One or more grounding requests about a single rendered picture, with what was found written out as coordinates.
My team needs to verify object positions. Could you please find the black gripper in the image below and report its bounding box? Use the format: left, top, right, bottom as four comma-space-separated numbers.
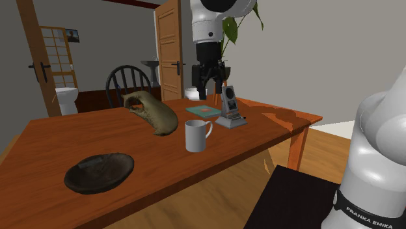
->
191, 41, 228, 101

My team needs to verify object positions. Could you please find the teal book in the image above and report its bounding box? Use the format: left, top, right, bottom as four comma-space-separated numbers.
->
185, 105, 223, 120

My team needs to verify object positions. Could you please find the grey desk phone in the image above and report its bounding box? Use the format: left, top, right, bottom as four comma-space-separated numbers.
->
214, 85, 249, 129

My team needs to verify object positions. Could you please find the grey mug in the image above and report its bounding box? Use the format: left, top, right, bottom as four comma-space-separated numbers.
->
185, 119, 213, 154

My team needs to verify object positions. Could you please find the green potted plant on stand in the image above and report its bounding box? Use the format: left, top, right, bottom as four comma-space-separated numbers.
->
211, 0, 265, 106

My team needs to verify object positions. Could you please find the olive curved figure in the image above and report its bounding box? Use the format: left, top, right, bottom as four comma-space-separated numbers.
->
121, 90, 180, 137

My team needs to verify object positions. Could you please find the black wooden chair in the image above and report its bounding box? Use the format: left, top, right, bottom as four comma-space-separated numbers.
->
105, 64, 153, 109

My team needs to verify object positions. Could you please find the brown wooden table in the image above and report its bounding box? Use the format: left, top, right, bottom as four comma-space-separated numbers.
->
0, 96, 323, 229

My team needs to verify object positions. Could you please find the dark robot stand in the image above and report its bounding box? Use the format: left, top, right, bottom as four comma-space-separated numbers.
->
243, 164, 341, 229

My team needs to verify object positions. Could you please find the dark brown bowl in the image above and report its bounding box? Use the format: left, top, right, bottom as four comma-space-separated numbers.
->
63, 152, 135, 195

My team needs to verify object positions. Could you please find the white toilet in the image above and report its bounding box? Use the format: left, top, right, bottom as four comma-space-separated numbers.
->
55, 87, 79, 116

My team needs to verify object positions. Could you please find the wooden lattice screen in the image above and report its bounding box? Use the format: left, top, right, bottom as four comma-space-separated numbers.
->
39, 25, 79, 89

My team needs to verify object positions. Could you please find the wooden door with black handle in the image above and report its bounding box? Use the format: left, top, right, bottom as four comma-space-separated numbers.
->
154, 0, 186, 102
16, 0, 63, 118

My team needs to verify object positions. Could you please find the grey pedestal sink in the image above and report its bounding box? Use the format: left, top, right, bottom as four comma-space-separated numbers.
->
141, 56, 161, 88

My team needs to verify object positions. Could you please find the small wall picture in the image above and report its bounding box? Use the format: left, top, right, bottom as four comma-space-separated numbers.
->
64, 29, 81, 44

